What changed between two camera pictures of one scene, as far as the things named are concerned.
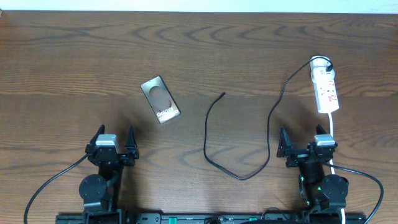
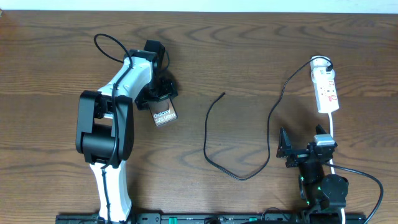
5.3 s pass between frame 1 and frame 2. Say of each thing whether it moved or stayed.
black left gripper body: moved
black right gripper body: stayed
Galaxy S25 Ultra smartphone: stayed
